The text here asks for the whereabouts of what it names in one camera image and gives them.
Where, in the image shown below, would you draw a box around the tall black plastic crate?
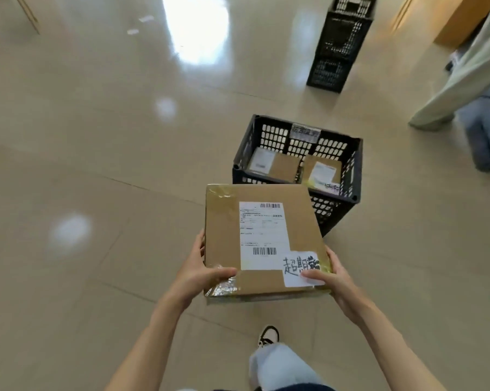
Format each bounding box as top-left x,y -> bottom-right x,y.
315,0 -> 378,63

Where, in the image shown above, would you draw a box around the person's left forearm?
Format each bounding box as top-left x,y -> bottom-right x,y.
104,290 -> 197,391

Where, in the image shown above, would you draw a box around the low black plastic crate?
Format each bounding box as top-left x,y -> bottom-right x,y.
306,56 -> 355,94

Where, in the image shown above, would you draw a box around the large labelled cardboard box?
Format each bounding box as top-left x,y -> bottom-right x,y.
203,183 -> 335,299

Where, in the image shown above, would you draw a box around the wooden cabinet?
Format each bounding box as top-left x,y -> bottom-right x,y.
433,0 -> 490,48

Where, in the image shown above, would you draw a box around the black plastic crate with label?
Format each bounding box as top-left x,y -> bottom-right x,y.
232,114 -> 364,238

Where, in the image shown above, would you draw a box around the person's right forearm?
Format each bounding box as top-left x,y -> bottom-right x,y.
334,298 -> 449,391

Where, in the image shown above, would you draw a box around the person's white black shoe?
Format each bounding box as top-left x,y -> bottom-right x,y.
257,325 -> 280,350

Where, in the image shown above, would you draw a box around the person's left hand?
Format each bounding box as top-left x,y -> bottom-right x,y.
175,230 -> 238,311

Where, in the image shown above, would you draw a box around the wooden chair legs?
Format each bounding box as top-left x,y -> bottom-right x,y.
0,0 -> 42,35

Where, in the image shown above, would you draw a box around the person's light jeans leg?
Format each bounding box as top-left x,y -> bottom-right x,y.
248,342 -> 325,391

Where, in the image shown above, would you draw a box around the person's right hand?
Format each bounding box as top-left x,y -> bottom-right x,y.
301,245 -> 373,324

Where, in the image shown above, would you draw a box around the small cardboard box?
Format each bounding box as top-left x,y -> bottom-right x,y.
246,147 -> 303,184
301,154 -> 343,194

